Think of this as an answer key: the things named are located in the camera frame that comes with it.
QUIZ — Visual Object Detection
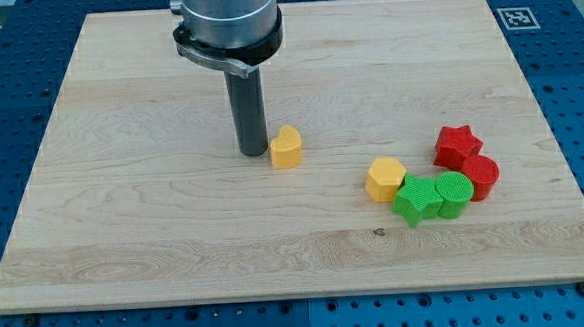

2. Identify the red star block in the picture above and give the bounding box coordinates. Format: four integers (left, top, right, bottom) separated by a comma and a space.
433, 125, 483, 170

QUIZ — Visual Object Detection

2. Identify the white fiducial marker tag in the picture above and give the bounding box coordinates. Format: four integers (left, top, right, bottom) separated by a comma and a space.
497, 7, 540, 31

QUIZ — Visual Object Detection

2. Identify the light wooden board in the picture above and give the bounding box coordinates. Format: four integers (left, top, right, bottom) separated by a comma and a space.
0, 0, 584, 315

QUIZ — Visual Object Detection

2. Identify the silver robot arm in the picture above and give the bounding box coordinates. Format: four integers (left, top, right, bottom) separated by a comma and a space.
170, 0, 283, 157

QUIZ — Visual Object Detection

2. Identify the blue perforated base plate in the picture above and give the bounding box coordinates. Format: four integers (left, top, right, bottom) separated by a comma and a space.
0, 0, 584, 327

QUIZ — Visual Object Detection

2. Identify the yellow heart block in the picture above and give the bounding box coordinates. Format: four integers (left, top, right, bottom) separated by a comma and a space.
269, 125, 303, 169

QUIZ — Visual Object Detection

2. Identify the green cylinder block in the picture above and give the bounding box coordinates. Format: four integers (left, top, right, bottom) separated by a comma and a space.
435, 171, 474, 219

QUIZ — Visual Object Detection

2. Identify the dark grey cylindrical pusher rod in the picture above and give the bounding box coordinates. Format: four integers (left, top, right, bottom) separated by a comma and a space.
224, 69, 268, 157

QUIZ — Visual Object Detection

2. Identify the yellow hexagon block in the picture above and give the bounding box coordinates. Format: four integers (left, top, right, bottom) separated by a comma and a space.
365, 156, 407, 203

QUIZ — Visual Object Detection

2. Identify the red cylinder block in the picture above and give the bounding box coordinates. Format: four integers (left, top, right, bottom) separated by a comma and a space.
461, 155, 500, 202

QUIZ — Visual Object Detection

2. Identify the green star block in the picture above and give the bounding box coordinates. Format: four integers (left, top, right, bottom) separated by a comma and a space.
391, 174, 443, 228

